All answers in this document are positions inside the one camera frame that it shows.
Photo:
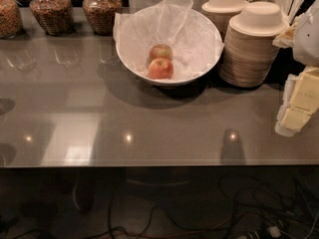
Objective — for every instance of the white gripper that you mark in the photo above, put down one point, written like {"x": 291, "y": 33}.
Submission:
{"x": 308, "y": 40}

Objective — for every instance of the red apple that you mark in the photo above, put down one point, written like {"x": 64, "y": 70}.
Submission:
{"x": 160, "y": 68}
{"x": 160, "y": 51}

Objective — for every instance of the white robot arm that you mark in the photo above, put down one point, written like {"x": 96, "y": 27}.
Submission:
{"x": 305, "y": 42}

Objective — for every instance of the white ceramic bowl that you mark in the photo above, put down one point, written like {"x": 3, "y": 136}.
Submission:
{"x": 166, "y": 77}

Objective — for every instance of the rear stack of paper bowls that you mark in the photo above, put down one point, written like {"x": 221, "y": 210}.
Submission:
{"x": 219, "y": 12}

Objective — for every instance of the white tissue paper liner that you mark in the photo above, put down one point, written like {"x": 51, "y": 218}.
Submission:
{"x": 186, "y": 37}

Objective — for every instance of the white power adapter on floor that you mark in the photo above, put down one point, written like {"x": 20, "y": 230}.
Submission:
{"x": 274, "y": 232}

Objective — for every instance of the right glass snack jar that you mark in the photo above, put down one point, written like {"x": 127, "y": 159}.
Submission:
{"x": 101, "y": 14}

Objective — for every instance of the glass snack jar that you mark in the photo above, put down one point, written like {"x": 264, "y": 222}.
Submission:
{"x": 101, "y": 14}
{"x": 10, "y": 19}
{"x": 55, "y": 17}

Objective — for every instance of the middle glass snack jar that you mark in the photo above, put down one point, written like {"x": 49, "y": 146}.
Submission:
{"x": 55, "y": 17}

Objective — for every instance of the left glass snack jar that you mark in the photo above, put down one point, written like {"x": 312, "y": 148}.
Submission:
{"x": 10, "y": 19}

